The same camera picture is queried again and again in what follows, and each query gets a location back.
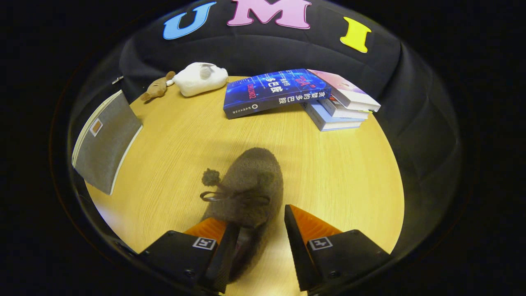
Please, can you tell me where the white plush toy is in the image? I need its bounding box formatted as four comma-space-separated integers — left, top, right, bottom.
166, 62, 229, 97

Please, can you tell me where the brown plush toy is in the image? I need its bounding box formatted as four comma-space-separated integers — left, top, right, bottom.
140, 71, 176, 102

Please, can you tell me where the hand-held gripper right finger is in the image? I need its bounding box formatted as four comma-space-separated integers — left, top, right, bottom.
284, 204, 392, 293

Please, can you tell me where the dark blue book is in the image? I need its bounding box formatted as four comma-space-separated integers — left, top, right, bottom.
223, 68, 332, 120

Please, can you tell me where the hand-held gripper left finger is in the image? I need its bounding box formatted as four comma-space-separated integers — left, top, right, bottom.
139, 217, 241, 294

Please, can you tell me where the white book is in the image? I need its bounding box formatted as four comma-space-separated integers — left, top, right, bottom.
318, 97, 370, 120

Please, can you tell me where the pink cover book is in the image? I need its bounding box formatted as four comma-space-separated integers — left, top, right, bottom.
307, 69, 381, 113

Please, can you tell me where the light blue book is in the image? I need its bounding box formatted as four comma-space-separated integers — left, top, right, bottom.
301, 101, 366, 132

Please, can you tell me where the grey fabric storage box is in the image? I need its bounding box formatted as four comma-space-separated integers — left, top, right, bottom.
72, 90, 143, 195

